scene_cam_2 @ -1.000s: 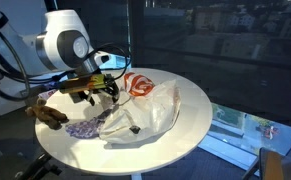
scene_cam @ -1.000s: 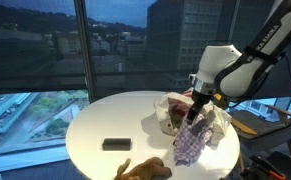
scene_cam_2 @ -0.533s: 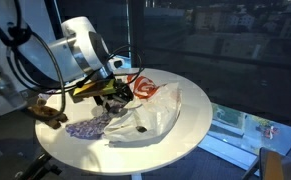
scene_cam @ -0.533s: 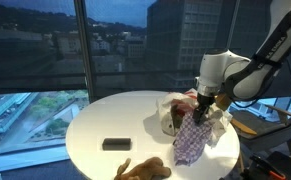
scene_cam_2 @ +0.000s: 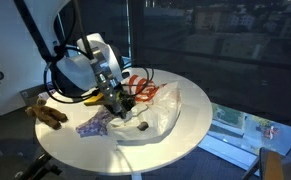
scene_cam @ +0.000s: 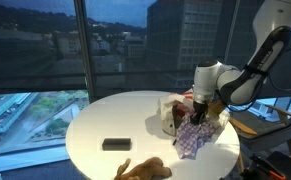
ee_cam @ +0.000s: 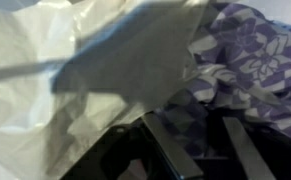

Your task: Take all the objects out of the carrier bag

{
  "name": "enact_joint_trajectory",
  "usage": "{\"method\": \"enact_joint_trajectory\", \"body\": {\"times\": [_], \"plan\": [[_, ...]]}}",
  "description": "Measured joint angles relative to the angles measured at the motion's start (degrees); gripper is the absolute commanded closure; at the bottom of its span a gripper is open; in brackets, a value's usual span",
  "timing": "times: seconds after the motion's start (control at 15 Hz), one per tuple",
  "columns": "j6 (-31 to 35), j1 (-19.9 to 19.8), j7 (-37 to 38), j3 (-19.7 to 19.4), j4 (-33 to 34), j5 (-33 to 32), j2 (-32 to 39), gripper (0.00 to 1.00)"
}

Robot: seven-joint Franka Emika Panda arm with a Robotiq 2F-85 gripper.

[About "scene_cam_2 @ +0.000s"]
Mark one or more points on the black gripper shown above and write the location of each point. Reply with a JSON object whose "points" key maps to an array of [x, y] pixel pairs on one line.
{"points": [[110, 91]]}

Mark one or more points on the grey lounge chair wooden armrests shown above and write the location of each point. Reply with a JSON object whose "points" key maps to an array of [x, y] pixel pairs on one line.
{"points": [[273, 166]]}

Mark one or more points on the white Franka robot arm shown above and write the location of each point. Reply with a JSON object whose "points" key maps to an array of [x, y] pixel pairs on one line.
{"points": [[75, 66]]}

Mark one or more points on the yellowish wrist camera mount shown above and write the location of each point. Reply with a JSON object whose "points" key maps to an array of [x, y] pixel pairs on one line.
{"points": [[95, 100]]}

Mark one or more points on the purple white patterned cloth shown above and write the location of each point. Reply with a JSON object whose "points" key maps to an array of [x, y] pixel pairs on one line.
{"points": [[95, 125]]}

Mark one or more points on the small dark brown lump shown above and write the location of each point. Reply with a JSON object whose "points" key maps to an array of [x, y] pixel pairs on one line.
{"points": [[142, 125]]}

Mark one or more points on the brown teddy bear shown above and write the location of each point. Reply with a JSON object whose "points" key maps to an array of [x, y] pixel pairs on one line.
{"points": [[48, 115]]}

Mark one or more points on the white plastic carrier bag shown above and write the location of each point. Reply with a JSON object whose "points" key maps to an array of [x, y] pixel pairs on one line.
{"points": [[165, 110]]}

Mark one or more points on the dark window frame post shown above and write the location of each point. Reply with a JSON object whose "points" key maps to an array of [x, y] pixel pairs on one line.
{"points": [[136, 33]]}

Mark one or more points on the grey box white label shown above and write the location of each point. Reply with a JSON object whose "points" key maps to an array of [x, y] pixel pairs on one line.
{"points": [[31, 95]]}

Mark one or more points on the black support pole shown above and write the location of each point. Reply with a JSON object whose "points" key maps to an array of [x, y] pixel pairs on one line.
{"points": [[31, 28]]}

